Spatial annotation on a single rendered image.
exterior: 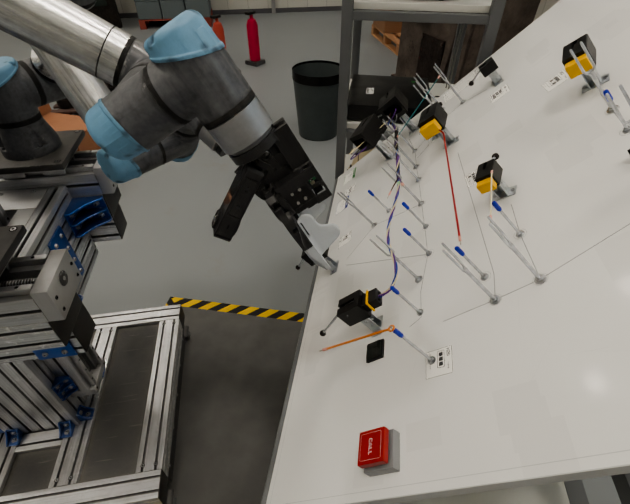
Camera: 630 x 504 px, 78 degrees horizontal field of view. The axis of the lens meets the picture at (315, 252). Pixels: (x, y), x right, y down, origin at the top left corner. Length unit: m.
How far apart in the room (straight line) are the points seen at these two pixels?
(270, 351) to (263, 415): 0.33
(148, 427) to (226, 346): 0.58
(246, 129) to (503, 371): 0.46
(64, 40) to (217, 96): 0.24
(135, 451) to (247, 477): 0.44
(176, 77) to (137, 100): 0.06
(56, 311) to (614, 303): 0.97
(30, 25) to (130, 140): 0.20
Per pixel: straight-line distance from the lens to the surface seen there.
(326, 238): 0.56
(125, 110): 0.52
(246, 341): 2.11
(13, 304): 1.00
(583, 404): 0.56
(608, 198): 0.73
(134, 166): 0.86
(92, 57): 0.65
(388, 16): 1.45
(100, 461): 1.76
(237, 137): 0.50
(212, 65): 0.49
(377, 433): 0.65
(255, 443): 1.85
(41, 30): 0.66
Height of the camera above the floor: 1.70
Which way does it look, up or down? 42 degrees down
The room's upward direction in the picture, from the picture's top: straight up
